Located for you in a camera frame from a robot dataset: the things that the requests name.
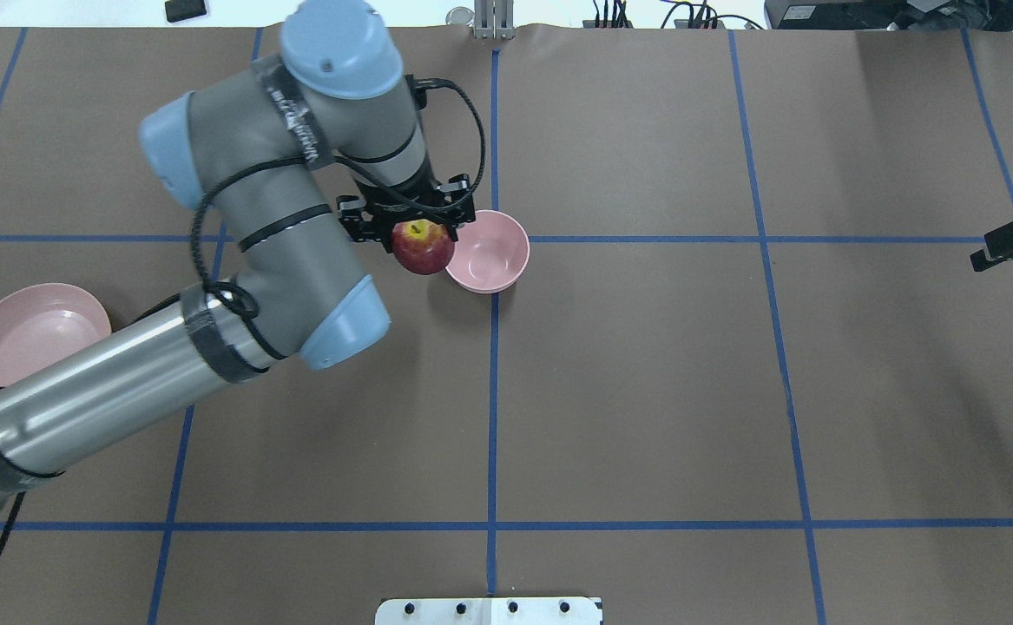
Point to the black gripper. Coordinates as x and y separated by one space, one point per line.
373 224

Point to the red yellow apple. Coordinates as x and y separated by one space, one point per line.
421 246

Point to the pink bowl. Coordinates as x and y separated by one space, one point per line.
491 254

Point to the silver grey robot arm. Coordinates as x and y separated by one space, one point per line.
208 336

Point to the pink plate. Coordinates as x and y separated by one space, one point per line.
45 323

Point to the brown paper table mat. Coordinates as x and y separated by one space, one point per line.
748 375

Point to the small black square device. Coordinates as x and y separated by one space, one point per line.
177 11

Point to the aluminium frame post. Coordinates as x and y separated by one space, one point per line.
494 19

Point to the white camera stand post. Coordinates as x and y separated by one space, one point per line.
492 610

